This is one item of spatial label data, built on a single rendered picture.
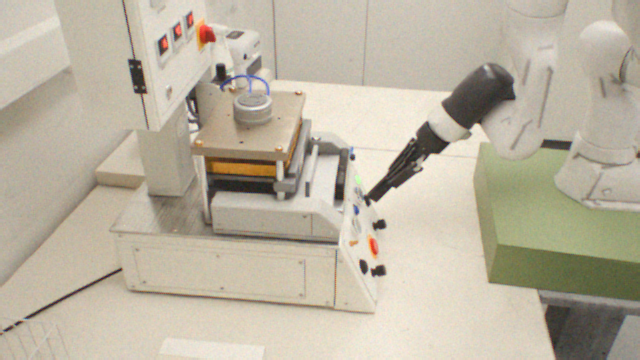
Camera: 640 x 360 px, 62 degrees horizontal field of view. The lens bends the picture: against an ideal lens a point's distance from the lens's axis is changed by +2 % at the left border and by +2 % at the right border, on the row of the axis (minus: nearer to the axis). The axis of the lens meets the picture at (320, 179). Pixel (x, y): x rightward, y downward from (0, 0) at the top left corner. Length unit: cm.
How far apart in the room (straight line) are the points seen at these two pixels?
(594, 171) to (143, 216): 100
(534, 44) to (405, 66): 252
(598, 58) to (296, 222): 73
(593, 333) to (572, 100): 184
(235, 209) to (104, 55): 35
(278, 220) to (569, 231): 65
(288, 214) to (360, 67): 264
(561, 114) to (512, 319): 224
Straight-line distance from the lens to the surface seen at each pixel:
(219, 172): 105
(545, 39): 109
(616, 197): 142
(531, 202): 135
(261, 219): 102
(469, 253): 134
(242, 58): 197
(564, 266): 126
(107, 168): 161
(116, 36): 93
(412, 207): 145
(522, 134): 115
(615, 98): 133
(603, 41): 130
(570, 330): 169
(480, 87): 114
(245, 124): 106
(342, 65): 359
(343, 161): 113
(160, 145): 113
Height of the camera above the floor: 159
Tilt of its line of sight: 33 degrees down
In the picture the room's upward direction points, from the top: 1 degrees clockwise
